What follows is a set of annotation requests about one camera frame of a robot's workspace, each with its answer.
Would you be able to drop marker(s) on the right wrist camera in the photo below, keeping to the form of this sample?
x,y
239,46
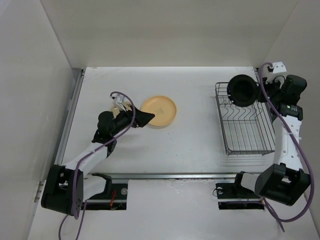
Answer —
x,y
276,69

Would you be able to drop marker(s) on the front metal table rail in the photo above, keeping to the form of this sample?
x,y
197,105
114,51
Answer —
x,y
170,176

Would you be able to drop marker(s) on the beige bear plate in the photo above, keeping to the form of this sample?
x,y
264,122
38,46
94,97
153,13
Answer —
x,y
164,109

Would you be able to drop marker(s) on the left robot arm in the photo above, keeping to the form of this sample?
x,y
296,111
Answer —
x,y
68,186

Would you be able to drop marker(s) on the grey wire dish rack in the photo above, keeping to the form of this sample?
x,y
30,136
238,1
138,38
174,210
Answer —
x,y
245,130

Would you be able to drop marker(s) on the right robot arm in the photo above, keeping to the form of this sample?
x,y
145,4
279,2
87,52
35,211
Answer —
x,y
285,180

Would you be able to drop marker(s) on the left metal table rail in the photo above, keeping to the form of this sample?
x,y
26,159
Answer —
x,y
63,130

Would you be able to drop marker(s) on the black plate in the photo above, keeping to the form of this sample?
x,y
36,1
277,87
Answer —
x,y
242,90

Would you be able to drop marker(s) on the metal table rail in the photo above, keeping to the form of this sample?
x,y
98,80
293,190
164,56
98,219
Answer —
x,y
170,176
63,130

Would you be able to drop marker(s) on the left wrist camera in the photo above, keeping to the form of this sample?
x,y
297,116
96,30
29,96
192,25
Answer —
x,y
118,101

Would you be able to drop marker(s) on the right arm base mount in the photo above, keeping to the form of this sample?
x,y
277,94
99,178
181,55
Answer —
x,y
231,197

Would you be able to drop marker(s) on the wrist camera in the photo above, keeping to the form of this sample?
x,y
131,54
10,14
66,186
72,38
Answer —
x,y
118,101
276,69

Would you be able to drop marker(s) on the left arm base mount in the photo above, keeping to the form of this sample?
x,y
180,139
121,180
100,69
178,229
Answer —
x,y
114,199

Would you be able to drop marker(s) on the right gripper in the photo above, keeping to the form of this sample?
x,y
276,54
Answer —
x,y
275,82

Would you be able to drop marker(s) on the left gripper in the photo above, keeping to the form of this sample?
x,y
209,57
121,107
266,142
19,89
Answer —
x,y
141,119

